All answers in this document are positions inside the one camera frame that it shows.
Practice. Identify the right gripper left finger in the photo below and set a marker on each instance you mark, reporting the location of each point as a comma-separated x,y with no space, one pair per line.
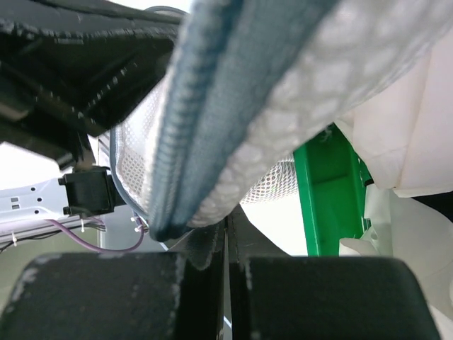
176,294

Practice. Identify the green plastic basket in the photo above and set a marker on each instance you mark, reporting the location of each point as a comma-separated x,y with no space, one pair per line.
332,183

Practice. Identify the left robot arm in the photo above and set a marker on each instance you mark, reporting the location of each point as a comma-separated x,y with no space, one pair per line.
85,192

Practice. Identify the white bra in basket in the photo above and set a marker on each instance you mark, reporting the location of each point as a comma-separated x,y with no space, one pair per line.
404,137

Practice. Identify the white mesh laundry bag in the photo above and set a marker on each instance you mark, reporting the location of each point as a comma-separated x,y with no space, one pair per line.
248,83

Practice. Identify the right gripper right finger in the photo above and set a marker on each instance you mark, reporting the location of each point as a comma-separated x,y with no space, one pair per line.
278,296

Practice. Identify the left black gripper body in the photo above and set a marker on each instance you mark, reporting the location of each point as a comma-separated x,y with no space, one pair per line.
71,70

